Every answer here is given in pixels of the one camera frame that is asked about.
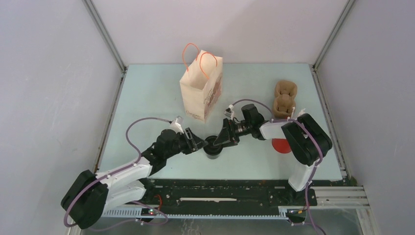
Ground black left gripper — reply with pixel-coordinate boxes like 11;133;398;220
165;128;208;159

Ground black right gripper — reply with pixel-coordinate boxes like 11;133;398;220
213;118;252;149

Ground black coffee cup lid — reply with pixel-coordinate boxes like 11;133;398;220
203;135;223;153

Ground dark takeout coffee cup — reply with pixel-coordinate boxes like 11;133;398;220
206;151;221;160

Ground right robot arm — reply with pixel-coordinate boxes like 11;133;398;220
205;104;333;205

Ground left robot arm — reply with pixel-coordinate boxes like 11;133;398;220
61;128;208;229

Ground red straw holder cup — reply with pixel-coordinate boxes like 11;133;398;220
272;139;291;154

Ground brown pulp cup carrier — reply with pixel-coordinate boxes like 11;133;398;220
272;80;298;119

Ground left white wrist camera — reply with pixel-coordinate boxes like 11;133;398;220
169;116;184;134

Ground paper bag orange handles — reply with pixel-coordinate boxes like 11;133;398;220
180;43;223;123

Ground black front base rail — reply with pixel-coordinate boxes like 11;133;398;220
94;177;325;217

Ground aluminium frame rail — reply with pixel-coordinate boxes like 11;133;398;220
81;0;128;73

